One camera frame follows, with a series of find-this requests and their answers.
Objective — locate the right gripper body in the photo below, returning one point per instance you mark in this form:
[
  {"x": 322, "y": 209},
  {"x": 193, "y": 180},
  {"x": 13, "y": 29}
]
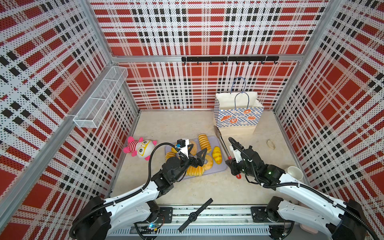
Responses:
[{"x": 237, "y": 168}]

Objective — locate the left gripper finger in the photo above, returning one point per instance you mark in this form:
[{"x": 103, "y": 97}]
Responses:
[
  {"x": 201, "y": 157},
  {"x": 191, "y": 149}
]

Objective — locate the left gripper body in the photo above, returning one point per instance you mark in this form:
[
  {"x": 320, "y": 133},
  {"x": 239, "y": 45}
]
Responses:
[{"x": 191, "y": 161}]

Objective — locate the sugared fake bread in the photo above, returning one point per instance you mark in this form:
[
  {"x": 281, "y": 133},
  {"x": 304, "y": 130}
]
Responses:
[{"x": 196, "y": 147}]

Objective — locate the ridged fake bread top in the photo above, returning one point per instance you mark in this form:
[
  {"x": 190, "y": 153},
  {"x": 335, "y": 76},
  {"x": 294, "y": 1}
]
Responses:
[{"x": 204, "y": 143}]

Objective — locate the yellow striped fake bread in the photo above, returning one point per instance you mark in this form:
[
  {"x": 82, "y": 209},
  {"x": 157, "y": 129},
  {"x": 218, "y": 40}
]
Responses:
[{"x": 217, "y": 155}]

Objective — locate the red handled metal tongs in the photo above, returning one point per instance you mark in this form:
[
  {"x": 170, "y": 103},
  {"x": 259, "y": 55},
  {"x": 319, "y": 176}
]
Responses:
[{"x": 219, "y": 136}]

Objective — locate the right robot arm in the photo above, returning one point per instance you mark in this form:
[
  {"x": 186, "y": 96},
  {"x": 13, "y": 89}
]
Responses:
[{"x": 335, "y": 218}]

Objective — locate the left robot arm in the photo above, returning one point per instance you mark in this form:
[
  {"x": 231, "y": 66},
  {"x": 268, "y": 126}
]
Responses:
[{"x": 101, "y": 217}]

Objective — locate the ridged fake bread bottom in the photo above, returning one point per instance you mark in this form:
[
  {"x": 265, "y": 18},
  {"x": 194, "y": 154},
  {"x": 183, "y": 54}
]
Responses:
[{"x": 195, "y": 172}]

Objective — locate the ridged fake bread left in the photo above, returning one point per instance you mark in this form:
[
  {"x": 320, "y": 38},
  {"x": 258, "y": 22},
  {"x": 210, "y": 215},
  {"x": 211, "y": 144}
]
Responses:
[{"x": 169, "y": 155}]

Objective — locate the blue checkered paper bag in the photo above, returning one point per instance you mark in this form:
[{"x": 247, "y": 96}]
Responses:
[{"x": 237, "y": 112}]

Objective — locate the lilac tray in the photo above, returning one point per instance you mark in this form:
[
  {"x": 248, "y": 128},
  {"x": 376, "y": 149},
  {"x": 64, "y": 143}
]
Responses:
[{"x": 214, "y": 141}]

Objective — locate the white cup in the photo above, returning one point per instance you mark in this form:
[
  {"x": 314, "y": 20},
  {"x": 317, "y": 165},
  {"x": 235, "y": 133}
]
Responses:
[{"x": 295, "y": 172}]

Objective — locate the pink striped plush toy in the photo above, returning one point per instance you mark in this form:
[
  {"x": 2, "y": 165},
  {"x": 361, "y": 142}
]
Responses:
[{"x": 140, "y": 148}]

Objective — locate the black wristwatch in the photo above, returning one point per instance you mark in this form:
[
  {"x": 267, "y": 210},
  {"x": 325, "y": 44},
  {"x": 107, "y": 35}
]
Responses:
[{"x": 194, "y": 215}]

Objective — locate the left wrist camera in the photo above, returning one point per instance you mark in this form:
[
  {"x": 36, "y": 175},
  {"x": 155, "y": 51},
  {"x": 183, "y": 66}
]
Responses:
[{"x": 183, "y": 146}]

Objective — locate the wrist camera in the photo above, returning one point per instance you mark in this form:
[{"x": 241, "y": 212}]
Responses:
[
  {"x": 183, "y": 146},
  {"x": 237, "y": 154}
]

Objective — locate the ring shaped fake bread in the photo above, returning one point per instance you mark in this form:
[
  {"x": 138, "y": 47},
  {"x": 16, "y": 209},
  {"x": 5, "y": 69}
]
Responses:
[{"x": 209, "y": 164}]

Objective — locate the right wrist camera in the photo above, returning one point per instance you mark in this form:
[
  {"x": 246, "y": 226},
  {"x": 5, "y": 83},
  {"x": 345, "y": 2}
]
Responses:
[{"x": 237, "y": 154}]

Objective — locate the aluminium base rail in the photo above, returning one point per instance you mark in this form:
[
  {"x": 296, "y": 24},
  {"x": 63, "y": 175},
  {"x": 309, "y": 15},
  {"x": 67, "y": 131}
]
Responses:
[{"x": 216, "y": 221}]

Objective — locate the black hook rail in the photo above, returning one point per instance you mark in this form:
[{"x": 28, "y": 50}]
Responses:
[{"x": 225, "y": 59}]

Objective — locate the white wire mesh basket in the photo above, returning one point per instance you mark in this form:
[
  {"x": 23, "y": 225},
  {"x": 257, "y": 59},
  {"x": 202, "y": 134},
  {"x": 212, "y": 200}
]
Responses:
[{"x": 95, "y": 108}]

